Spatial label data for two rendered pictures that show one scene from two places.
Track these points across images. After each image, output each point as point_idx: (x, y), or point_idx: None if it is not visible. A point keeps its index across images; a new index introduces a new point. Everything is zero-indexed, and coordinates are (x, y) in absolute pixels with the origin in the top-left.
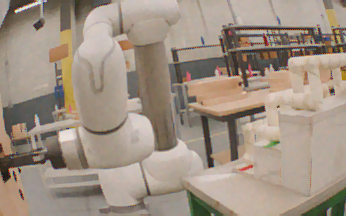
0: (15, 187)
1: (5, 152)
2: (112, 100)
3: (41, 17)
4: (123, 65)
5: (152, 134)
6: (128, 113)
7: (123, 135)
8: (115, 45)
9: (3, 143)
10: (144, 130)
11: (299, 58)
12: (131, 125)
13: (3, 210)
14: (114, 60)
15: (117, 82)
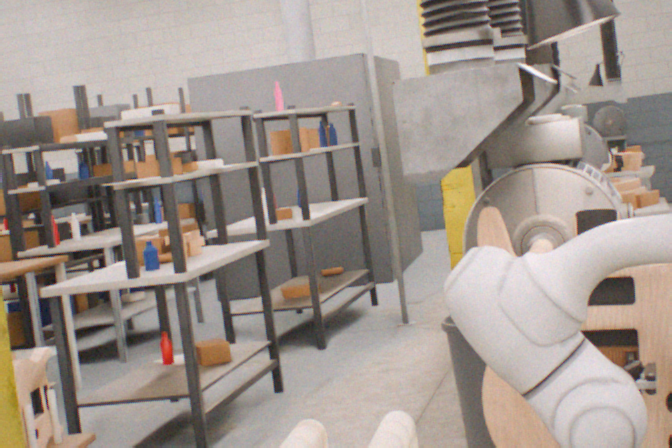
0: (649, 421)
1: (653, 349)
2: (481, 356)
3: None
4: (471, 315)
5: (567, 432)
6: (585, 384)
7: (538, 411)
8: (455, 282)
9: (655, 331)
10: (560, 420)
11: (383, 420)
12: (559, 403)
13: (502, 436)
14: (451, 305)
15: (469, 336)
